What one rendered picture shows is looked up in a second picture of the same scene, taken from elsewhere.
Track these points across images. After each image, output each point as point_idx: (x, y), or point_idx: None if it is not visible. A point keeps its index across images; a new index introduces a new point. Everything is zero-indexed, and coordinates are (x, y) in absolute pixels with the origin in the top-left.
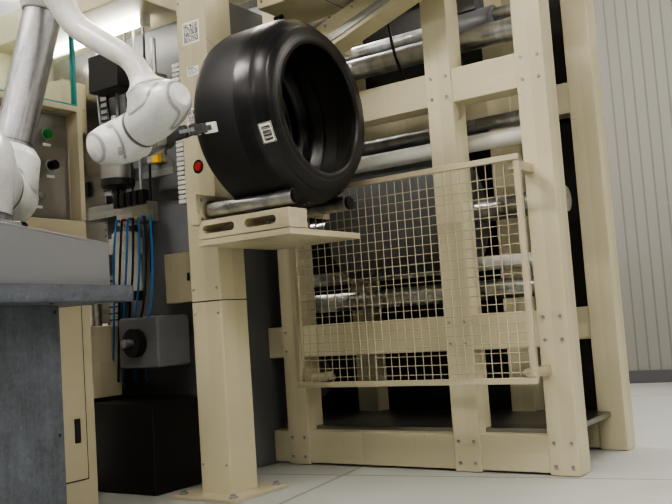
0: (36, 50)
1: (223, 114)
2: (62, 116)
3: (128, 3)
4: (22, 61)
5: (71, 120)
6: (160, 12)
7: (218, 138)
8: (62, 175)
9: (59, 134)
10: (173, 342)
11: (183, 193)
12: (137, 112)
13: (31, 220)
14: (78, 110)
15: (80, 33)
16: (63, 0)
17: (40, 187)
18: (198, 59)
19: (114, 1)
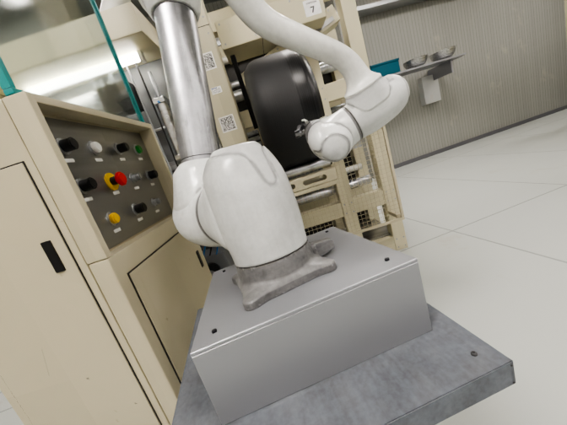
0: (198, 56)
1: (293, 114)
2: (137, 133)
3: (135, 40)
4: (191, 67)
5: (146, 136)
6: (152, 51)
7: (288, 131)
8: (156, 180)
9: (143, 148)
10: (231, 260)
11: None
12: (377, 107)
13: (168, 223)
14: (150, 126)
15: (288, 29)
16: None
17: (152, 195)
18: (219, 81)
19: (126, 37)
